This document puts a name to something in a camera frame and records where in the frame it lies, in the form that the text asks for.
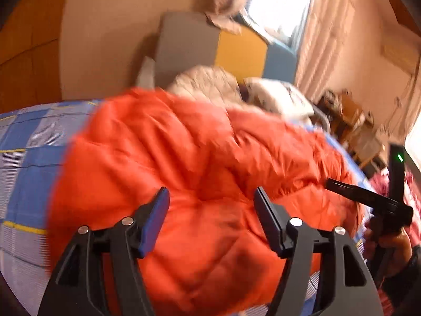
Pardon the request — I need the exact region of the cluttered wooden desk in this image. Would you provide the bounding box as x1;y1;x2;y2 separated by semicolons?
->
316;88;375;140

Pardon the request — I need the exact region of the person's right forearm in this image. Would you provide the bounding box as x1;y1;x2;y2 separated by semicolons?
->
381;246;421;316

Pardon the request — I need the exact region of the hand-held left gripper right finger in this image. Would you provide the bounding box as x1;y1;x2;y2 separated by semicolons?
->
253;187;384;316

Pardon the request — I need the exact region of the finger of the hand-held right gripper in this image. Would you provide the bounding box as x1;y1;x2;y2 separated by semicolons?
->
325;177;397;215

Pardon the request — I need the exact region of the wall air conditioner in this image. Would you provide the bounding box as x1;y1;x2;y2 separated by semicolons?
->
381;43;419;73

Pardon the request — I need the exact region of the white printed pillow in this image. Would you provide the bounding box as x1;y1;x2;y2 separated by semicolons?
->
243;77;315;120

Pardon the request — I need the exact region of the long patterned beige curtain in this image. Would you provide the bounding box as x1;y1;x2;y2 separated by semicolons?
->
295;0;363;103

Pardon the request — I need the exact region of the pink bedspread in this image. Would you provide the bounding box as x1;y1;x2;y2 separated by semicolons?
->
368;167;421;238

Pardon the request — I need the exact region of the bright window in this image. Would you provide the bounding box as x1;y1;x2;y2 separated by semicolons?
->
246;0;317;41

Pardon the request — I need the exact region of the wooden wardrobe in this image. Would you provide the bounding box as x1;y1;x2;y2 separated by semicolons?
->
0;0;72;113

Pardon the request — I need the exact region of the beige down jacket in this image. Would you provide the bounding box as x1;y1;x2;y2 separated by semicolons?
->
167;65;244;106

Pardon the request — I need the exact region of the orange down jacket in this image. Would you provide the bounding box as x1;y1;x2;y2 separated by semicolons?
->
48;87;368;316

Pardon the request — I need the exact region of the grey yellow blue headboard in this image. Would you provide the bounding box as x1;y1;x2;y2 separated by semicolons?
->
154;11;298;90

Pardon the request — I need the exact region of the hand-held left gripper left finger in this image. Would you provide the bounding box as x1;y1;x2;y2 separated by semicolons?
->
38;187;171;316

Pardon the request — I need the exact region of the person's right hand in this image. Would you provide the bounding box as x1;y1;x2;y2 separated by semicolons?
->
363;224;412;279

